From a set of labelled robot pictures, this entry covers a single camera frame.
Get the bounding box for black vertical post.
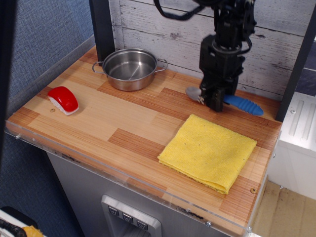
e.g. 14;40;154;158
89;0;115;62
275;3;316;122

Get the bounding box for grey metal cabinet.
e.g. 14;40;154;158
47;153;224;237

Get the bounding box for white ribbed cabinet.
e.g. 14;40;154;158
267;92;316;199

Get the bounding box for silver button panel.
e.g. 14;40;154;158
101;195;162;237

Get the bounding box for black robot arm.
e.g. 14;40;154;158
199;0;257;112

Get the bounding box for red toy sushi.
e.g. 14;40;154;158
47;86;79;116

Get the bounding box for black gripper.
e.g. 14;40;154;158
199;35;245;112

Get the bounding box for blue handled metal scoop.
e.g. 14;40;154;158
186;86;264;116

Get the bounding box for black right vertical post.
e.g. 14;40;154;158
275;3;316;122

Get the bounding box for black left vertical post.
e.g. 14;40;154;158
89;0;115;62

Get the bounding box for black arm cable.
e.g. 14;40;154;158
153;0;205;21

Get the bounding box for yellow object bottom corner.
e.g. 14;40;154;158
22;226;44;237

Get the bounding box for clear acrylic edge guard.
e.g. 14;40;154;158
3;119;252;234

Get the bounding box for yellow folded towel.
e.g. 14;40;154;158
158;115;257;195

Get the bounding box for stainless steel pot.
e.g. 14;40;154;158
92;48;168;91

